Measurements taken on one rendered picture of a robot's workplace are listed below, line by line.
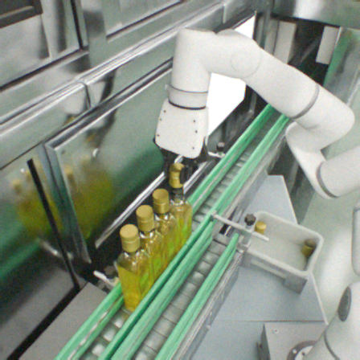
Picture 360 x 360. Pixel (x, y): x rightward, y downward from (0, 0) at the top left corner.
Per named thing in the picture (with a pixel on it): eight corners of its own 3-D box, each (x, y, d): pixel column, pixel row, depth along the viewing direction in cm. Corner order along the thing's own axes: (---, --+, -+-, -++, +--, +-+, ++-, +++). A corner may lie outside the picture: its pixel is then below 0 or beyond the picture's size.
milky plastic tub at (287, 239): (253, 224, 121) (257, 207, 115) (318, 252, 112) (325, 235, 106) (231, 260, 110) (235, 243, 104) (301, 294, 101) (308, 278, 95)
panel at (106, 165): (238, 98, 140) (249, 8, 117) (245, 100, 139) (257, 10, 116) (80, 259, 83) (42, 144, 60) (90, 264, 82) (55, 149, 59)
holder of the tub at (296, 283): (239, 220, 123) (242, 204, 118) (317, 253, 112) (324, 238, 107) (217, 254, 112) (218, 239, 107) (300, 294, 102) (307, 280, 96)
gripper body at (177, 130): (155, 93, 67) (149, 146, 72) (202, 108, 63) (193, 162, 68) (176, 87, 73) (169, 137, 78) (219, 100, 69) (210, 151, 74)
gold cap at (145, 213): (144, 216, 75) (142, 202, 72) (157, 222, 74) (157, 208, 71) (133, 227, 73) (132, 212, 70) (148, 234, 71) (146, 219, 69)
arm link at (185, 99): (156, 83, 66) (154, 97, 67) (197, 95, 62) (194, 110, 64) (177, 78, 72) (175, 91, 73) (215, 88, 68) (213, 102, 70)
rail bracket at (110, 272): (105, 284, 90) (96, 252, 81) (126, 296, 88) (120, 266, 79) (95, 295, 88) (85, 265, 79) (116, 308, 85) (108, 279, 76)
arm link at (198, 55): (253, 33, 67) (269, 41, 58) (241, 87, 72) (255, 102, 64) (175, 22, 64) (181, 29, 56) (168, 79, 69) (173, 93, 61)
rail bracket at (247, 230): (212, 227, 103) (215, 198, 94) (266, 251, 96) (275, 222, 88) (207, 235, 101) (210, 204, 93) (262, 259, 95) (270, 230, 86)
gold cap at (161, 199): (159, 200, 79) (157, 186, 76) (172, 206, 77) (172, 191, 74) (149, 210, 76) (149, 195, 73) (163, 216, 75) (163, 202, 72)
